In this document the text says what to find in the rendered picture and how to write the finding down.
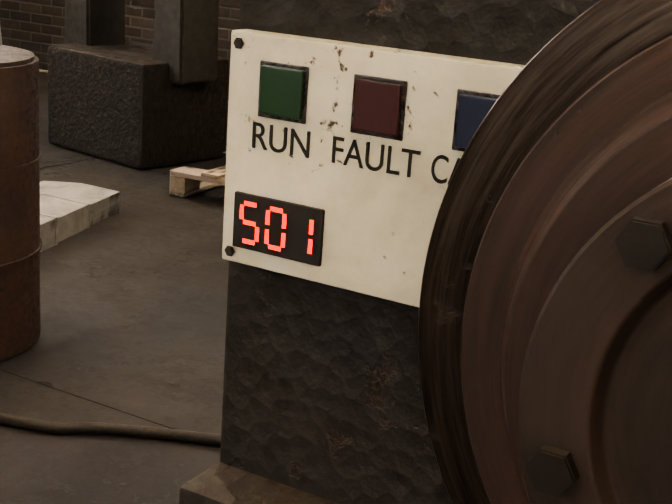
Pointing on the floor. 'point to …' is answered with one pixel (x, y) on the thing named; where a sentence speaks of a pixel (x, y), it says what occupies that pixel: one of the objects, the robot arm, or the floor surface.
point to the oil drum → (19, 201)
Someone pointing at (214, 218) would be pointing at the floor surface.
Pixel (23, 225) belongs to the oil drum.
